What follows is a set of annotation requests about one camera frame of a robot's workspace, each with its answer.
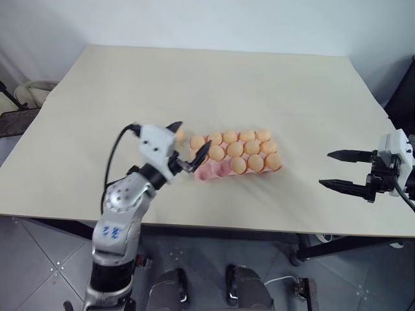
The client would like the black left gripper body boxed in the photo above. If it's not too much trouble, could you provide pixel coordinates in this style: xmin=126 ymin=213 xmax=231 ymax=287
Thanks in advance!
xmin=168 ymin=152 xmax=196 ymax=176

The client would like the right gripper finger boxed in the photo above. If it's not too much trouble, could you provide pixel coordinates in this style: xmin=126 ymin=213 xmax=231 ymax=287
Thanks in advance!
xmin=327 ymin=148 xmax=374 ymax=164
xmin=318 ymin=178 xmax=371 ymax=202

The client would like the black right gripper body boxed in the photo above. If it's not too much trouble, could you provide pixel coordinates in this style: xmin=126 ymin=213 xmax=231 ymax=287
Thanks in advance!
xmin=365 ymin=148 xmax=400 ymax=204

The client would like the pink egg carton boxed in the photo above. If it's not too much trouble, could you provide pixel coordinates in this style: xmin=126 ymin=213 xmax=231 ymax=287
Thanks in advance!
xmin=189 ymin=129 xmax=285 ymax=181

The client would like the small rusty metal clamp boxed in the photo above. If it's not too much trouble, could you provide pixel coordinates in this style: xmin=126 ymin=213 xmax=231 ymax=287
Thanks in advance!
xmin=135 ymin=253 xmax=154 ymax=270

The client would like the dark rounded robot foot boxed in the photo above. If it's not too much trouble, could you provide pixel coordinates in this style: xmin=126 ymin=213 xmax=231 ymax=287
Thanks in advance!
xmin=152 ymin=268 xmax=189 ymax=311
xmin=224 ymin=264 xmax=276 ymax=311

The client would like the white round bucket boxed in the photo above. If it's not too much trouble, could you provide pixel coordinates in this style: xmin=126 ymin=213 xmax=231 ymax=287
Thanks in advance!
xmin=14 ymin=80 xmax=60 ymax=108

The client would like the dark grey mat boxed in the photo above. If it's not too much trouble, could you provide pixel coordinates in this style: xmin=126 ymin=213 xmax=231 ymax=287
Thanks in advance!
xmin=0 ymin=108 xmax=42 ymax=139

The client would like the black folding stand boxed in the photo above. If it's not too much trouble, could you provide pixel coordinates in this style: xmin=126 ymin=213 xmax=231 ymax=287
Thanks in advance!
xmin=0 ymin=78 xmax=30 ymax=111

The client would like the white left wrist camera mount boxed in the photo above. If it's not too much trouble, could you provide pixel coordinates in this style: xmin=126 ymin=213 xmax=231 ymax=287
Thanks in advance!
xmin=137 ymin=124 xmax=178 ymax=182

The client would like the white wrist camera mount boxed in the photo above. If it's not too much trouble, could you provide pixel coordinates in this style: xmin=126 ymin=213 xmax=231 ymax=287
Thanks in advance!
xmin=137 ymin=124 xmax=178 ymax=182
xmin=377 ymin=128 xmax=414 ymax=198

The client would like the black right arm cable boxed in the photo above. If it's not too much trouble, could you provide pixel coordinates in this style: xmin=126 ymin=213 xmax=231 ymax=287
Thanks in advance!
xmin=393 ymin=174 xmax=415 ymax=213

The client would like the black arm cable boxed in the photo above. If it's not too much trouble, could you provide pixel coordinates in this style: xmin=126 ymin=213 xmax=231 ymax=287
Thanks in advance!
xmin=393 ymin=174 xmax=415 ymax=213
xmin=101 ymin=123 xmax=143 ymax=215

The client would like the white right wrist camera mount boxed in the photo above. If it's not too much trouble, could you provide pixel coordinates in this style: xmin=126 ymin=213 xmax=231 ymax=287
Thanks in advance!
xmin=377 ymin=128 xmax=414 ymax=198

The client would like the black table frame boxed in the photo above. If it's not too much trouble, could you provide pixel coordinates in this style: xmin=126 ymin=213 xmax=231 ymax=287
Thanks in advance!
xmin=12 ymin=216 xmax=415 ymax=267

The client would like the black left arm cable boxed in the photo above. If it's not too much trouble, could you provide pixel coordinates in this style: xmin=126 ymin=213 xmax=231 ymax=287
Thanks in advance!
xmin=101 ymin=123 xmax=143 ymax=215

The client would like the white floor cable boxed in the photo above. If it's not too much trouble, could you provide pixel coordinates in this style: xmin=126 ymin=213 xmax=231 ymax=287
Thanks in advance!
xmin=264 ymin=275 xmax=294 ymax=286

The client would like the rusty metal bracket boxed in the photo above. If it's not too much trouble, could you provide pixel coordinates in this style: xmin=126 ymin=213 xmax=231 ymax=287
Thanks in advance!
xmin=284 ymin=277 xmax=319 ymax=311

